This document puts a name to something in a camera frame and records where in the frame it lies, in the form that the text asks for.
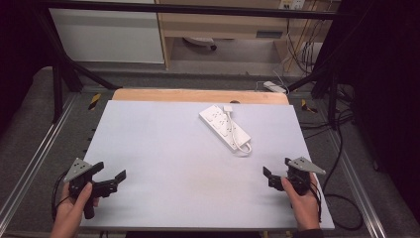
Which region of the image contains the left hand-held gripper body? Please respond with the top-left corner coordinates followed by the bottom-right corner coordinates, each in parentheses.
top-left (63, 158), bottom-right (119, 220)

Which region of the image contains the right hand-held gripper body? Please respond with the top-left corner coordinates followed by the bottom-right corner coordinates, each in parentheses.
top-left (271, 157), bottom-right (327, 196)

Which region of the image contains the person's right hand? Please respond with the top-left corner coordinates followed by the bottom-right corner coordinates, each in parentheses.
top-left (280, 176), bottom-right (322, 232)

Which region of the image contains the person's left hand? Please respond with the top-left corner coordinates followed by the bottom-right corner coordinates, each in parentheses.
top-left (49, 181), bottom-right (101, 238)

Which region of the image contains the small white power strip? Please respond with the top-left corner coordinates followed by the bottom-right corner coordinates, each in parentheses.
top-left (262, 80), bottom-right (288, 95)

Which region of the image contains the light wooden table board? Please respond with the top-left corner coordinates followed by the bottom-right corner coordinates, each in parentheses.
top-left (112, 87), bottom-right (290, 106)

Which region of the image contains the white cabinet panel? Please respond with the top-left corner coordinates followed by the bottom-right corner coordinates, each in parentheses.
top-left (49, 8), bottom-right (165, 64)

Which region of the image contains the white device under cabinet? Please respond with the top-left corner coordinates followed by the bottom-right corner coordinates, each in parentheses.
top-left (182, 36), bottom-right (218, 52)

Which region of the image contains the light wooden cabinet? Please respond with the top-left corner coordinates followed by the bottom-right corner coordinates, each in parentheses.
top-left (155, 0), bottom-right (342, 71)

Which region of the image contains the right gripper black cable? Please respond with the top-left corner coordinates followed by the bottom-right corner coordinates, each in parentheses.
top-left (308, 180), bottom-right (323, 223)

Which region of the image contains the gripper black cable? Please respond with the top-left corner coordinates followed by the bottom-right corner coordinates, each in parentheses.
top-left (51, 170), bottom-right (72, 223)
top-left (308, 180), bottom-right (323, 223)

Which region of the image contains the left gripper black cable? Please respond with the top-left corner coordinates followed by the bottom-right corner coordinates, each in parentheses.
top-left (51, 170), bottom-right (72, 223)

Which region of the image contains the long black cable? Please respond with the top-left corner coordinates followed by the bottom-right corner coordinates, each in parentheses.
top-left (298, 107), bottom-right (365, 232)

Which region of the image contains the aluminium rail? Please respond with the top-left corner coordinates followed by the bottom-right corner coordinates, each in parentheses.
top-left (329, 130), bottom-right (388, 238)
top-left (0, 93), bottom-right (79, 226)

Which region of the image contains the white cable with plug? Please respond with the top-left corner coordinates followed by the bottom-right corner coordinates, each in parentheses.
top-left (223, 105), bottom-right (253, 156)

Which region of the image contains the bundle of hanging cables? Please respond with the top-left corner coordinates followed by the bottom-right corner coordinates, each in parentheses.
top-left (284, 13), bottom-right (326, 75)

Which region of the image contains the white wall outlet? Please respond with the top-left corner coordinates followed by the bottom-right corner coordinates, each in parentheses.
top-left (278, 0), bottom-right (307, 11)

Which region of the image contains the black metal frame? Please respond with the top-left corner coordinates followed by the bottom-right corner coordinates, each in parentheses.
top-left (34, 0), bottom-right (343, 131)

